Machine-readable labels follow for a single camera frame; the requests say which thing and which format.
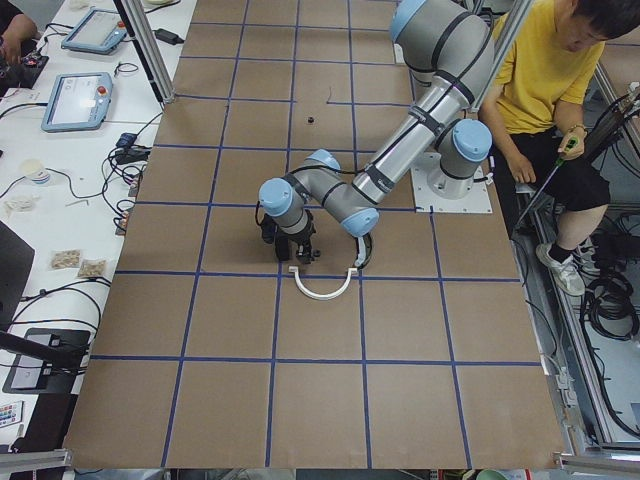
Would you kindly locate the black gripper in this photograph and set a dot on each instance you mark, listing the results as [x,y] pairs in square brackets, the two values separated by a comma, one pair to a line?
[305,239]

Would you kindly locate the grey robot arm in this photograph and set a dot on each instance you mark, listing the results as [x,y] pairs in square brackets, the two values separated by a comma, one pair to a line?
[450,52]

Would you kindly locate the white curved plastic part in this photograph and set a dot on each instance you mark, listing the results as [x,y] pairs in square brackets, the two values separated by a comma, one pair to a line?
[318,289]

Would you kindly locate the blue checkered adapter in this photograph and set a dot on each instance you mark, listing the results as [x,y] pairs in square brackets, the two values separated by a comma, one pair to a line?
[126,140]

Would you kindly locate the small bag of parts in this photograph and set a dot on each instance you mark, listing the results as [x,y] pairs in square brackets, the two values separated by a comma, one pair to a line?
[65,259]

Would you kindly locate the black power adapter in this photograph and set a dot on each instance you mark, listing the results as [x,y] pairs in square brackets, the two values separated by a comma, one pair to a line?
[168,37]

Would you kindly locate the blue teach pendant near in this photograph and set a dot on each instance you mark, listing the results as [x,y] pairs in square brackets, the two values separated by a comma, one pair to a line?
[78,102]

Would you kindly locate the blue teach pendant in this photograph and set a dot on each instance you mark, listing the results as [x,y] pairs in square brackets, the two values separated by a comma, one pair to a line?
[78,102]
[99,32]

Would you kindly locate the white paper cup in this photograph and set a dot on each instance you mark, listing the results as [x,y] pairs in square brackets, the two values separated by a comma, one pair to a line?
[35,171]

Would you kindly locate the black monitor stand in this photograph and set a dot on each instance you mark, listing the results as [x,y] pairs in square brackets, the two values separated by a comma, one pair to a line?
[46,360]

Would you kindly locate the blue teach pendant far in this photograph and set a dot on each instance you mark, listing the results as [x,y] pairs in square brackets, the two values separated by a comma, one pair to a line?
[99,32]

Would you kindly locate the person in yellow shirt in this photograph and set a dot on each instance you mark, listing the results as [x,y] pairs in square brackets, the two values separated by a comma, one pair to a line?
[535,106]

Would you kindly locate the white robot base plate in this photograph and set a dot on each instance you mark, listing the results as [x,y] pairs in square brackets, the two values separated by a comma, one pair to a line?
[435,192]

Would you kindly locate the aluminium frame post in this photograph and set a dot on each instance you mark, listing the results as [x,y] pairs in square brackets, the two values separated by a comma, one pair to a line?
[140,32]

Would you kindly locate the green handled screwdriver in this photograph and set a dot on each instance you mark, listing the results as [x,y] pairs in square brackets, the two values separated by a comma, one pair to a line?
[570,145]

